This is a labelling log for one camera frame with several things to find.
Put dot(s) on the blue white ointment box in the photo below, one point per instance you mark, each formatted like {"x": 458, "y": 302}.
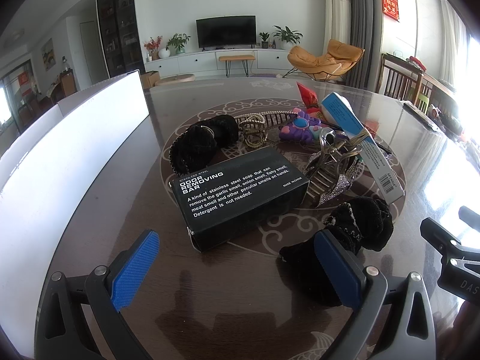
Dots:
{"x": 339, "y": 109}

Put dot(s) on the black fuzzy scrunchie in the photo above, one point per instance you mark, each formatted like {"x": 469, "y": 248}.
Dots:
{"x": 195, "y": 149}

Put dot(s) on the wooden side chair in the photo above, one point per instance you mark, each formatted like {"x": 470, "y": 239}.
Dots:
{"x": 403, "y": 81}

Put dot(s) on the red flower vase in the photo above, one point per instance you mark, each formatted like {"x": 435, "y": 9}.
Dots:
{"x": 153, "y": 46}

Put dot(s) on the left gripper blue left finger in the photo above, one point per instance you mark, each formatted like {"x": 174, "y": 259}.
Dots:
{"x": 130, "y": 267}

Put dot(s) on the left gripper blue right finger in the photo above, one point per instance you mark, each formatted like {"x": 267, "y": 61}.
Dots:
{"x": 342, "y": 268}

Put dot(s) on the white tv cabinet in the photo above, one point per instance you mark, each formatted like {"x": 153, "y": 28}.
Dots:
{"x": 207, "y": 64}

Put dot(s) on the black flat television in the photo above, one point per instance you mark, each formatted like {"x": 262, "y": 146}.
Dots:
{"x": 226, "y": 31}

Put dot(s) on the black velvet scrunchie with pearls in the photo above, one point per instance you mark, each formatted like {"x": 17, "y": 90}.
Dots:
{"x": 361, "y": 222}

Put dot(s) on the purple butterfly toy wand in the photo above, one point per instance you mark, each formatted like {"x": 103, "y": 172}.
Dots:
{"x": 304, "y": 128}

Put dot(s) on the orange lounge chair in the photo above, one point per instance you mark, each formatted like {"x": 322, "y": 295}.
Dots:
{"x": 338, "y": 60}

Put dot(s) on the dark display cabinet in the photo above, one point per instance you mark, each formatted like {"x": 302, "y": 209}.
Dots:
{"x": 117, "y": 23}

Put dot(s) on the clear rhinestone hair claw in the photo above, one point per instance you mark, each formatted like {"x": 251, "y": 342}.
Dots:
{"x": 331, "y": 170}

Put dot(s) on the red packet bag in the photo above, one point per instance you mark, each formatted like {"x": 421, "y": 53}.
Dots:
{"x": 310, "y": 100}

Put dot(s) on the black odor removing bar box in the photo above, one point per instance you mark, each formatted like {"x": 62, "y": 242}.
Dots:
{"x": 225, "y": 199}

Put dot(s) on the green potted plant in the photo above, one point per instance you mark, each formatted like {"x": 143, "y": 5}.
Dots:
{"x": 178, "y": 42}
{"x": 288, "y": 37}

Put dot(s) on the small wooden bench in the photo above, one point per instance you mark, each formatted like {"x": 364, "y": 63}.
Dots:
{"x": 243, "y": 59}

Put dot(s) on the brown cardboard box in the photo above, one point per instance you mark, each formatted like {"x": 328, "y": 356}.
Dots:
{"x": 149, "y": 79}

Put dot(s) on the green potted plant right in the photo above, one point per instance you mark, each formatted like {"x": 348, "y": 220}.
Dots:
{"x": 288, "y": 37}

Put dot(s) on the white cardboard storage box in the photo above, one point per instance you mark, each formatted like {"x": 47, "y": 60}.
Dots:
{"x": 44, "y": 176}

